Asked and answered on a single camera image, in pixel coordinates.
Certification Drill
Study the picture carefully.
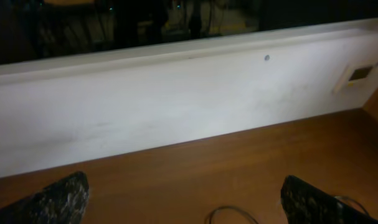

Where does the wall access panel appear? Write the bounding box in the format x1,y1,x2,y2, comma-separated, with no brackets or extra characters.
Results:
332,62,378,94

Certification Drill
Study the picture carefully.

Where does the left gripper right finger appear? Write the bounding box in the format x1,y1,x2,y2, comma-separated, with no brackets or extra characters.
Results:
281,175,378,224

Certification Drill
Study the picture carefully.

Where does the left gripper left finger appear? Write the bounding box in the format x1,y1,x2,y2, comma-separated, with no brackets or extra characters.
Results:
0,171,89,224

